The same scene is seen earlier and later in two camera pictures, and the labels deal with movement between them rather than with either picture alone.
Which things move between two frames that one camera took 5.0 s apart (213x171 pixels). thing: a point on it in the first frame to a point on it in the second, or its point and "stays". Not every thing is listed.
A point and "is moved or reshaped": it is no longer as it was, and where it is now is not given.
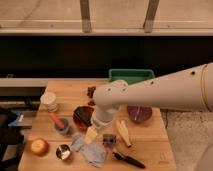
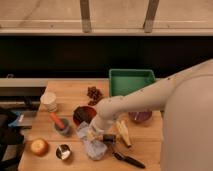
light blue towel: x=93 y=153 is moved or reshaped
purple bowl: x=139 y=113 stays
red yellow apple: x=39 y=146 stays
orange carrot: x=57 y=120 stays
